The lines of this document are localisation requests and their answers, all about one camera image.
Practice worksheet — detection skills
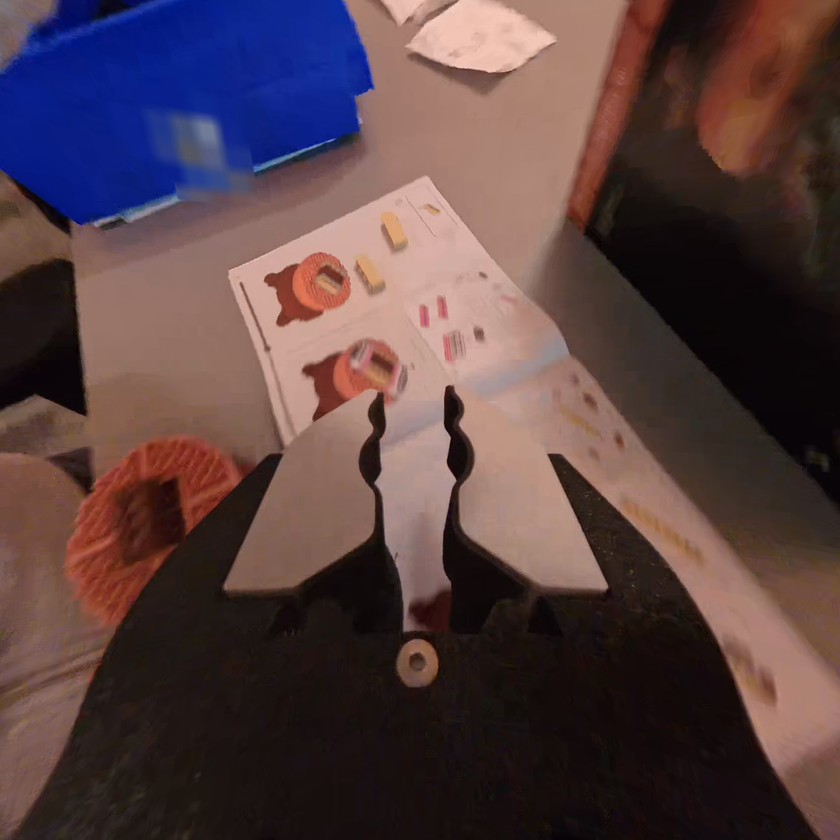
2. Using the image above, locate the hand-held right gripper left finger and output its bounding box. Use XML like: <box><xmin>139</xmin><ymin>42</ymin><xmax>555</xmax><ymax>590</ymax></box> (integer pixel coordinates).
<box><xmin>224</xmin><ymin>392</ymin><xmax>385</xmax><ymax>599</ymax></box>

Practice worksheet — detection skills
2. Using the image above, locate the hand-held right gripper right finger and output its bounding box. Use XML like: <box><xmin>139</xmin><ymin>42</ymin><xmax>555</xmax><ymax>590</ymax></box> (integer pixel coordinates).
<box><xmin>444</xmin><ymin>385</ymin><xmax>609</xmax><ymax>599</ymax></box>

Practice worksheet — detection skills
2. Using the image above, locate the round orange lego pot build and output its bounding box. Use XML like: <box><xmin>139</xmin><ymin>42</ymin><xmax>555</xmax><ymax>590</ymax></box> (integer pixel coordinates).
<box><xmin>66</xmin><ymin>440</ymin><xmax>250</xmax><ymax>628</ymax></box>

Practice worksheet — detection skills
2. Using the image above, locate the grey desk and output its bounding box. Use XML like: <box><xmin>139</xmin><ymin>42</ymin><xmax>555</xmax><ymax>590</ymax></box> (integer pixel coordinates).
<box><xmin>66</xmin><ymin>0</ymin><xmax>840</xmax><ymax>840</ymax></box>

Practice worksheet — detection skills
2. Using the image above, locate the open building instruction booklet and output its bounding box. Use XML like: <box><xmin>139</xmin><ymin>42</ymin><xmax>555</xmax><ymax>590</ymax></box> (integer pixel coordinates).
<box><xmin>227</xmin><ymin>175</ymin><xmax>840</xmax><ymax>788</ymax></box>

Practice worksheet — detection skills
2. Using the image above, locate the dark building set box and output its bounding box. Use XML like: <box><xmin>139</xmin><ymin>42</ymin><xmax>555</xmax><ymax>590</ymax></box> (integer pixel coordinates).
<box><xmin>567</xmin><ymin>0</ymin><xmax>840</xmax><ymax>508</ymax></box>

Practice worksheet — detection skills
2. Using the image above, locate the blue plastic bin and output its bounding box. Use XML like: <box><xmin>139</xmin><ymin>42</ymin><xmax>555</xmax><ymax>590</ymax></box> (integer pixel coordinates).
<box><xmin>0</xmin><ymin>0</ymin><xmax>376</xmax><ymax>227</ymax></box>

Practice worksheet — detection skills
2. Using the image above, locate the white paper bag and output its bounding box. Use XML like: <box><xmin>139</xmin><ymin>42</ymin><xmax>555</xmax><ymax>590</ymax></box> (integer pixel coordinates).
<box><xmin>407</xmin><ymin>0</ymin><xmax>559</xmax><ymax>74</ymax></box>
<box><xmin>376</xmin><ymin>0</ymin><xmax>435</xmax><ymax>26</ymax></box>

